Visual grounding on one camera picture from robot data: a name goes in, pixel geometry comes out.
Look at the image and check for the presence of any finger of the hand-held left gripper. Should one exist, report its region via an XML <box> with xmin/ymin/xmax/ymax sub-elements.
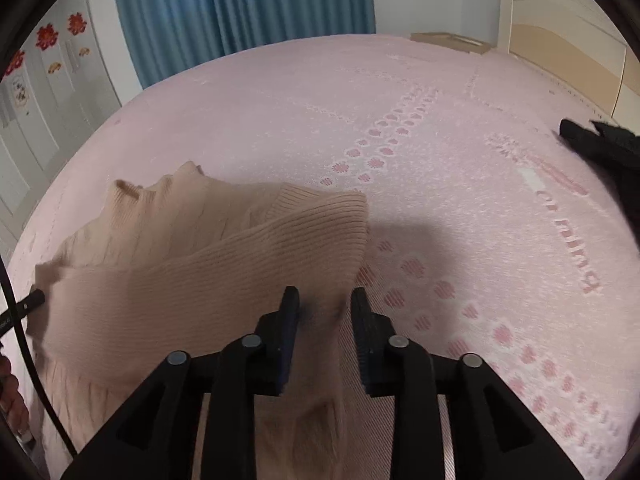
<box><xmin>0</xmin><ymin>287</ymin><xmax>47</xmax><ymax>337</ymax></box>

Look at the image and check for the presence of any black cloth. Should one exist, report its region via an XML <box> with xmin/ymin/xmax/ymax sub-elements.
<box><xmin>557</xmin><ymin>117</ymin><xmax>640</xmax><ymax>196</ymax></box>

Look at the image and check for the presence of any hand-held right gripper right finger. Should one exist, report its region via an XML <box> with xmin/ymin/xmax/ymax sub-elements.
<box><xmin>350</xmin><ymin>287</ymin><xmax>586</xmax><ymax>480</ymax></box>

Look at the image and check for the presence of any light wooden bedside table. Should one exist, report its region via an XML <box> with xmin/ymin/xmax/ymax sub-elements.
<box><xmin>410</xmin><ymin>31</ymin><xmax>493</xmax><ymax>56</ymax></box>

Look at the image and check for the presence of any blue curtain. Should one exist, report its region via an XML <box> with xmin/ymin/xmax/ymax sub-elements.
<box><xmin>109</xmin><ymin>0</ymin><xmax>377</xmax><ymax>91</ymax></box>

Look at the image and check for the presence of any cream wooden headboard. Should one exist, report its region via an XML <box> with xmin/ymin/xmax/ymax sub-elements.
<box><xmin>497</xmin><ymin>0</ymin><xmax>640</xmax><ymax>126</ymax></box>

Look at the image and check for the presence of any person's left hand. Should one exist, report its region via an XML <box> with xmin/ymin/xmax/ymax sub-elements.
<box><xmin>0</xmin><ymin>354</ymin><xmax>33</xmax><ymax>443</ymax></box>

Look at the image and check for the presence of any beige ribbed knit sweater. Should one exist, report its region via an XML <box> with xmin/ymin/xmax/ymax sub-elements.
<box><xmin>25</xmin><ymin>160</ymin><xmax>371</xmax><ymax>480</ymax></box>

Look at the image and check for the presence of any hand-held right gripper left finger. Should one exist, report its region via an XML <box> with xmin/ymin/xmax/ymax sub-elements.
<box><xmin>60</xmin><ymin>286</ymin><xmax>301</xmax><ymax>480</ymax></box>

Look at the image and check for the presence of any pink patterned bed cover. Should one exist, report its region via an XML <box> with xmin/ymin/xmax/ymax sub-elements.
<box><xmin>7</xmin><ymin>34</ymin><xmax>640</xmax><ymax>480</ymax></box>

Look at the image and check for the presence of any white wardrobe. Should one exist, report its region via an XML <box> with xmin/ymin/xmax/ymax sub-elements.
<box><xmin>0</xmin><ymin>0</ymin><xmax>143</xmax><ymax>261</ymax></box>

